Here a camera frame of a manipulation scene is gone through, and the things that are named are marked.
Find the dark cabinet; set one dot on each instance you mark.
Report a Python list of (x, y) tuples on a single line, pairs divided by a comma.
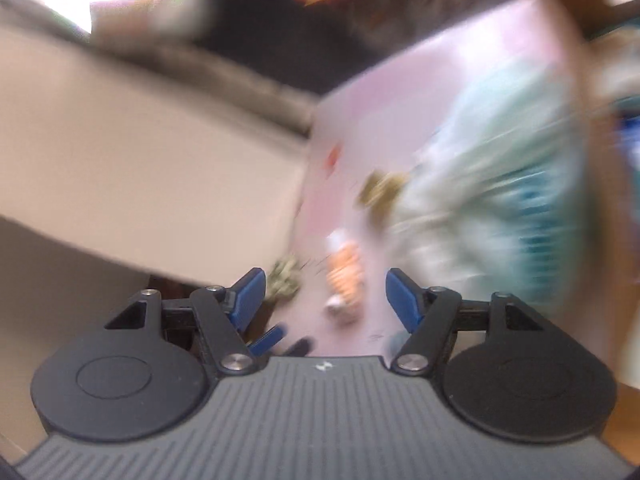
[(300, 40)]

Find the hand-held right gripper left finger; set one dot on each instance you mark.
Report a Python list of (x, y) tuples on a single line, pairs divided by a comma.
[(247, 294)]

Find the orange striped fabric toy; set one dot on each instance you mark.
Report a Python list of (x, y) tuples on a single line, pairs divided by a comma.
[(344, 270)]

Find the green patterned scrunchie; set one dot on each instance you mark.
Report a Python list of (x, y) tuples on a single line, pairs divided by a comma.
[(285, 277)]

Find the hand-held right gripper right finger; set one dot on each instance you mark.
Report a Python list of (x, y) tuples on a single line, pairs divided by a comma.
[(405, 301)]

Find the pink checked tablecloth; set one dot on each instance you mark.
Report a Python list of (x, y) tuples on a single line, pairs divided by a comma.
[(370, 125)]

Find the gold packet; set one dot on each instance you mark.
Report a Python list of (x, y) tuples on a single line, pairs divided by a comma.
[(382, 189)]

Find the beige cloth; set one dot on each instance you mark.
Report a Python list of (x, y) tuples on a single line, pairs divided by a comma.
[(200, 75)]

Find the brown cardboard box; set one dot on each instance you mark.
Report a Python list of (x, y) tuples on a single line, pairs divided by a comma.
[(575, 35)]

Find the white and green plastic bag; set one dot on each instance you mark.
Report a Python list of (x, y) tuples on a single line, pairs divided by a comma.
[(490, 185)]

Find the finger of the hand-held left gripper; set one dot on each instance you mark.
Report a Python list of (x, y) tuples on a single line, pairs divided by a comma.
[(267, 339), (299, 347)]

